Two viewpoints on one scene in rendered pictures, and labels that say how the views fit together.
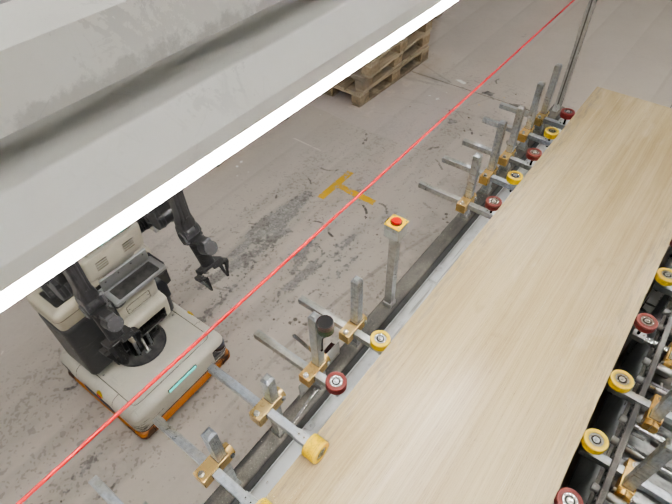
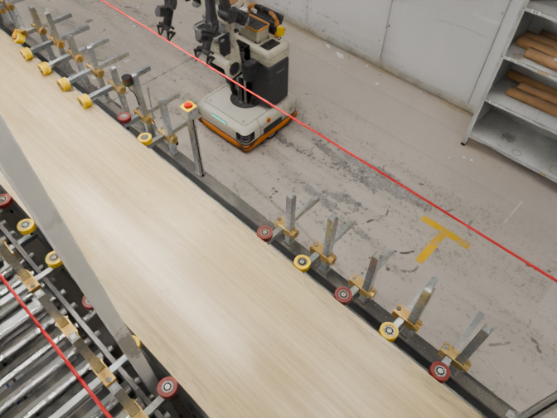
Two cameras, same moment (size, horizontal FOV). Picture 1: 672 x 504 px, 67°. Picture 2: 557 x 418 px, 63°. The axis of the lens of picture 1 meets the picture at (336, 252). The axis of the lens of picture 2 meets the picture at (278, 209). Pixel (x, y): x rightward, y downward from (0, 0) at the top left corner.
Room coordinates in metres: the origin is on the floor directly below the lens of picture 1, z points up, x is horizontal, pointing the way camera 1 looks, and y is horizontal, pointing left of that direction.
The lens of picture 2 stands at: (2.05, -2.11, 2.75)
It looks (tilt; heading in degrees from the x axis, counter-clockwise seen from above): 51 degrees down; 94
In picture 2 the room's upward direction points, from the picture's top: 1 degrees clockwise
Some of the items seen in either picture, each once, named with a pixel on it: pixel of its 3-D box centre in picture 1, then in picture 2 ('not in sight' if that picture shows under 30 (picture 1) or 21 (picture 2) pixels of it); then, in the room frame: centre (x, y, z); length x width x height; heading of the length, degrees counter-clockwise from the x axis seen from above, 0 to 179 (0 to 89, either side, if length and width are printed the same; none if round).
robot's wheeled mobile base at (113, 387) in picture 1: (146, 355); (247, 109); (1.53, 1.07, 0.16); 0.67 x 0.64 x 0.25; 52
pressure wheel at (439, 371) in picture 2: (565, 118); (437, 375); (2.67, -1.42, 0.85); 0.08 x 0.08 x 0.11
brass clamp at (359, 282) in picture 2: (507, 156); (362, 287); (2.38, -1.00, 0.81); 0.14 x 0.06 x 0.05; 141
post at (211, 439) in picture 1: (223, 463); (99, 77); (0.65, 0.39, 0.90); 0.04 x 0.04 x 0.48; 51
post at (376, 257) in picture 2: (511, 143); (368, 282); (2.40, -1.02, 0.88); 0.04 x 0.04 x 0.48; 51
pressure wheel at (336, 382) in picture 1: (336, 387); (125, 122); (0.93, 0.01, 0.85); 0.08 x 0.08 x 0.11
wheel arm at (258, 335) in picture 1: (296, 361); (152, 109); (1.05, 0.17, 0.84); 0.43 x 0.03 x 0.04; 51
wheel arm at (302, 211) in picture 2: (455, 199); (291, 221); (2.01, -0.64, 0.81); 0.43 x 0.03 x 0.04; 51
